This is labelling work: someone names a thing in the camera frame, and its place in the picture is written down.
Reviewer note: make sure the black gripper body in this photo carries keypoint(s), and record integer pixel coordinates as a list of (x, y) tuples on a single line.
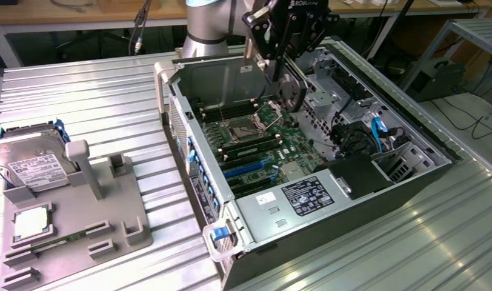
[(299, 9)]

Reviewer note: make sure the black graphics card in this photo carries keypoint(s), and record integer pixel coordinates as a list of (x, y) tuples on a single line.
[(292, 91)]

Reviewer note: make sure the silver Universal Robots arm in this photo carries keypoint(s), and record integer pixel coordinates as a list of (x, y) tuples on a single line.
[(207, 27)]

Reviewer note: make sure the metal socket cover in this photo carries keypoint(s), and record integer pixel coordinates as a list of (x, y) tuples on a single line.
[(268, 115)]

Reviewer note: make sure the black RAM slot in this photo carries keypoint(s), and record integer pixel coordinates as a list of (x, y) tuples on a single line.
[(229, 115), (225, 109)]

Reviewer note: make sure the perforated metal drive cage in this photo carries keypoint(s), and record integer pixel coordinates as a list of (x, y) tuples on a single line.
[(320, 124)]

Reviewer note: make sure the CPU socket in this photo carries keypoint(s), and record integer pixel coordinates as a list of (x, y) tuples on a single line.
[(241, 130)]

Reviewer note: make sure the black box on floor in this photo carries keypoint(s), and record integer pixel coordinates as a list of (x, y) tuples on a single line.
[(436, 80)]

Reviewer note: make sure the green motherboard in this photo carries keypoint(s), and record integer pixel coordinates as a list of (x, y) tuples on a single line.
[(288, 142)]

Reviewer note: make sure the installed black RAM stick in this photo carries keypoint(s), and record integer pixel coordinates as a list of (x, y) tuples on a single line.
[(245, 150)]

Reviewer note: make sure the small metal slat table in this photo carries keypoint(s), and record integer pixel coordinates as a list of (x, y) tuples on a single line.
[(480, 30)]

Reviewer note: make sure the black chair base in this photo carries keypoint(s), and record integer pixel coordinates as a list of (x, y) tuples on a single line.
[(100, 39)]

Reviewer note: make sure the silver chipset heatsink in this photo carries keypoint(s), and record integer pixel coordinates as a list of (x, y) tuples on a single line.
[(293, 170)]

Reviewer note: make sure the long wooden desk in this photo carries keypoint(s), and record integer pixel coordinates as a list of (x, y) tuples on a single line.
[(68, 16)]

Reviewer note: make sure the metal disk bay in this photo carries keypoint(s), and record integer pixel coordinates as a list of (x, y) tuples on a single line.
[(408, 163)]

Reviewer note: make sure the black plastic shroud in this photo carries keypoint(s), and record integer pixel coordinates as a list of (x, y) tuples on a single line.
[(359, 179)]

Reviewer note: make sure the blue expansion card retainer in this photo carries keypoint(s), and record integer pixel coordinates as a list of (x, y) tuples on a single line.
[(203, 179)]

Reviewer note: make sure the black expansion slot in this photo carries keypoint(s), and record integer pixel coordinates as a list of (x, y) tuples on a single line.
[(249, 187)]

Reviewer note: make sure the blue plastic disk carrier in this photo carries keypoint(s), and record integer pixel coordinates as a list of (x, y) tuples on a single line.
[(61, 128)]

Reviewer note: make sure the grey power supply unit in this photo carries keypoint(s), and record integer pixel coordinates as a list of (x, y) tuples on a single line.
[(269, 218)]

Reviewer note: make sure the open black PC case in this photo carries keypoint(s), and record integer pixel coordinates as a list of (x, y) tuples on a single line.
[(351, 218)]

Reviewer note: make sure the blue case latch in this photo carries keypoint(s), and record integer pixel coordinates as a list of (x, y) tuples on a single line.
[(219, 234)]

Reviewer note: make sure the silver hard disk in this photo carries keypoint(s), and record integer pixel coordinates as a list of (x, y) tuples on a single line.
[(31, 163)]

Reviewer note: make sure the grey parts rack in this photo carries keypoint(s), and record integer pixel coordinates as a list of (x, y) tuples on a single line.
[(76, 224)]

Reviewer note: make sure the silver CPU chip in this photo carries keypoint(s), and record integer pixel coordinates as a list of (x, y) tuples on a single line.
[(31, 222)]

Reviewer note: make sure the green RAM stick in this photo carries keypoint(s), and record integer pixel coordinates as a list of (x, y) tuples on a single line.
[(56, 242)]

